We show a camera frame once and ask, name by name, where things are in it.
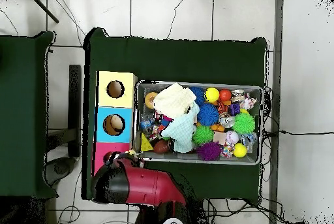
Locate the mint green cloth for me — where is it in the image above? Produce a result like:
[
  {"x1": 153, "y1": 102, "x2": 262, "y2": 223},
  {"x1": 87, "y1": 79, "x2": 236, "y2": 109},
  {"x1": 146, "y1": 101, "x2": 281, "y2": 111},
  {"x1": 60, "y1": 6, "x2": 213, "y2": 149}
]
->
[{"x1": 160, "y1": 102, "x2": 200, "y2": 154}]

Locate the cream cloth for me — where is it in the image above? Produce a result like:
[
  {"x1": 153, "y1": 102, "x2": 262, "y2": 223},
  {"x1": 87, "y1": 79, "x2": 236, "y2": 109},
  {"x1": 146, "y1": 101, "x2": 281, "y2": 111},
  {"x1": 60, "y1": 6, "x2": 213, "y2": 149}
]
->
[{"x1": 153, "y1": 82, "x2": 197, "y2": 119}]

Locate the silver mesh bin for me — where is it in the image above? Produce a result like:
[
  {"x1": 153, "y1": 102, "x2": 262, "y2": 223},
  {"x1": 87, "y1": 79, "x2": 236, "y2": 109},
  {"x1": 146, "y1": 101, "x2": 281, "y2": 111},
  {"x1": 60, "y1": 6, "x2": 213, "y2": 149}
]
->
[{"x1": 133, "y1": 80, "x2": 263, "y2": 166}]

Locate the wooden box with three holes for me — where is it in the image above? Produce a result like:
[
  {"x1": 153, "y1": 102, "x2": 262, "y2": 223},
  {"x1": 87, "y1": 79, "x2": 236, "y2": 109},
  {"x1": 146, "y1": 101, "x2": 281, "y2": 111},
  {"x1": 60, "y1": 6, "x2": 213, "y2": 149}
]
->
[{"x1": 92, "y1": 71, "x2": 138, "y2": 176}]

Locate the yellow toy cheese wedge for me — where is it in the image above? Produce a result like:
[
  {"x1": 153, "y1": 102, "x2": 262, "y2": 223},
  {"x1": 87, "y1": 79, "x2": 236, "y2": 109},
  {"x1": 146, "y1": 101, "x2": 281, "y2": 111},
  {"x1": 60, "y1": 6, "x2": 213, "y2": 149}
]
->
[{"x1": 140, "y1": 132, "x2": 155, "y2": 152}]

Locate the toy burger bun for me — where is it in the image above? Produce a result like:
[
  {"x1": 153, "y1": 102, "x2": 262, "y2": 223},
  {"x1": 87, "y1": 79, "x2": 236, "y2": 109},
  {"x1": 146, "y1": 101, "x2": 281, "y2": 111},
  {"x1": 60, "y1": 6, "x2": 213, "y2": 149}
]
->
[{"x1": 144, "y1": 91, "x2": 159, "y2": 110}]

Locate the black upright panel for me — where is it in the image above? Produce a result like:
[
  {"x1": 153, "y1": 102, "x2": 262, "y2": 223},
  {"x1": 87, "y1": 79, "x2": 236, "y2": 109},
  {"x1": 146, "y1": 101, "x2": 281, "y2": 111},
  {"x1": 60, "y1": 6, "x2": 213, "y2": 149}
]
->
[{"x1": 68, "y1": 64, "x2": 82, "y2": 157}]

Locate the grey stand base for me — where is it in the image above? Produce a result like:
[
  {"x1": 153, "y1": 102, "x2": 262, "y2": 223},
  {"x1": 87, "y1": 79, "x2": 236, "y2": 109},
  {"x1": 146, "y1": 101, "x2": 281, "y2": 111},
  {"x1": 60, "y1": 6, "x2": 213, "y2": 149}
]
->
[{"x1": 44, "y1": 157, "x2": 76, "y2": 185}]

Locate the small green spiky ball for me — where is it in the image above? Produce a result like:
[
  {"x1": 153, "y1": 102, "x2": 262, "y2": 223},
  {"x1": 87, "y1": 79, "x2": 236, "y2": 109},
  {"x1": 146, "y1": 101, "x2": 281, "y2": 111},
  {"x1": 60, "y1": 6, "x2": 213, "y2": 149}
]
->
[{"x1": 192, "y1": 125, "x2": 215, "y2": 146}]

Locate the purple spiky ball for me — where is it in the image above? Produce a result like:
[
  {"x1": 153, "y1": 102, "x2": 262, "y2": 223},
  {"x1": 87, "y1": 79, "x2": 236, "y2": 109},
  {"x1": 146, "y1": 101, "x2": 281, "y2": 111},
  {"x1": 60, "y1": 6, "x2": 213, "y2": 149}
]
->
[{"x1": 196, "y1": 141, "x2": 222, "y2": 161}]

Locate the blue spiky ball with eyes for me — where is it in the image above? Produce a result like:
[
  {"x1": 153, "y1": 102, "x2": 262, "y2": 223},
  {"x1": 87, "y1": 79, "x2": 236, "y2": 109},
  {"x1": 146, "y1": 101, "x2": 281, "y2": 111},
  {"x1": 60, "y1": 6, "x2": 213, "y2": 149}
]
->
[{"x1": 196, "y1": 103, "x2": 220, "y2": 127}]

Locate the dark green table cloth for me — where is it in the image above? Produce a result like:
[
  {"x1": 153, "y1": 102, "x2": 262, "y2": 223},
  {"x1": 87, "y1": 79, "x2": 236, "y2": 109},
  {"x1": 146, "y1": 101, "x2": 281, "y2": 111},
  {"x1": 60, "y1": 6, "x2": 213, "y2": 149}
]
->
[
  {"x1": 0, "y1": 31, "x2": 59, "y2": 199},
  {"x1": 82, "y1": 27, "x2": 268, "y2": 205}
]

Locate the large yellow ball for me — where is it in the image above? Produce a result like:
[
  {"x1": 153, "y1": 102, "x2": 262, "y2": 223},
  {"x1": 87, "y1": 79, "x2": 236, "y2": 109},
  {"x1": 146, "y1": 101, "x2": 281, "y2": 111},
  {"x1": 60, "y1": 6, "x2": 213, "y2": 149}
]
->
[{"x1": 204, "y1": 87, "x2": 220, "y2": 103}]

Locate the large green spiky ball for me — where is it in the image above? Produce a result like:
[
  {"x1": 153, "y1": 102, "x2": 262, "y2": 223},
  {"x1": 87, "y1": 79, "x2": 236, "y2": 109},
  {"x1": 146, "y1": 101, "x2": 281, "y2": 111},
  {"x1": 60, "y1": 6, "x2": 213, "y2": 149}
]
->
[{"x1": 231, "y1": 112, "x2": 256, "y2": 135}]

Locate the black tripod leg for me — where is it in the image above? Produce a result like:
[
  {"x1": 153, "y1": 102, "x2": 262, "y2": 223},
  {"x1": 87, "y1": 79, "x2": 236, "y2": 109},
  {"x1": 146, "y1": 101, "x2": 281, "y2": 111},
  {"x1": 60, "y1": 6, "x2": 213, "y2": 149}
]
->
[{"x1": 27, "y1": 0, "x2": 60, "y2": 24}]

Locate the black floor cable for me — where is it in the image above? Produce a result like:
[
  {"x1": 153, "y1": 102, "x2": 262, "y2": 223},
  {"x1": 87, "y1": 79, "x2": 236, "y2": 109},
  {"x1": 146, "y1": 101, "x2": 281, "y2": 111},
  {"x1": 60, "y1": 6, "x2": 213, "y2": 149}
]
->
[{"x1": 263, "y1": 129, "x2": 334, "y2": 138}]

